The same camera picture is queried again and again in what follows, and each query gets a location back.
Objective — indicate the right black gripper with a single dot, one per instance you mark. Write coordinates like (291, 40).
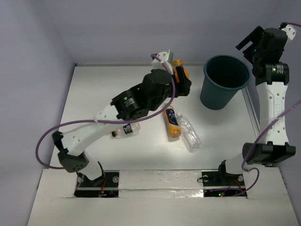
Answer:
(258, 34)

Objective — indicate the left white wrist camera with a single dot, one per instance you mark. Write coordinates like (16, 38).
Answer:
(162, 57)

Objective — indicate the small clear dark-label bottle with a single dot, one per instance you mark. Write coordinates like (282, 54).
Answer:
(127, 130)

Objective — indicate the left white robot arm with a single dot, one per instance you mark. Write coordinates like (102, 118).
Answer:
(129, 105)

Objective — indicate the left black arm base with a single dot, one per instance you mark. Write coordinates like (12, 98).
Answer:
(106, 186)

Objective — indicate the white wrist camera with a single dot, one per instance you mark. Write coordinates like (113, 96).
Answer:
(162, 57)
(289, 28)

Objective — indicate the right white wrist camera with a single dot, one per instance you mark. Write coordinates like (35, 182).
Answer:
(289, 28)

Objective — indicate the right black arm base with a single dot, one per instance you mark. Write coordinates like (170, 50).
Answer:
(219, 183)

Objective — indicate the crushed clear plastic bottle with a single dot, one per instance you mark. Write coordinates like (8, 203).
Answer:
(190, 135)

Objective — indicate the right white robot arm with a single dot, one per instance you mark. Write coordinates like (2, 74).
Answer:
(272, 145)

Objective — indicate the dark teal plastic bin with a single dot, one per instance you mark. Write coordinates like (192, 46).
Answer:
(224, 76)

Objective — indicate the orange drink bottle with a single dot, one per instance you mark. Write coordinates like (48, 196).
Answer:
(180, 72)

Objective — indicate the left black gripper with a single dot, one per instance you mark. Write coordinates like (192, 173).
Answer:
(184, 78)

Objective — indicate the tall orange blue-label bottle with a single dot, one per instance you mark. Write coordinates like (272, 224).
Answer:
(172, 126)

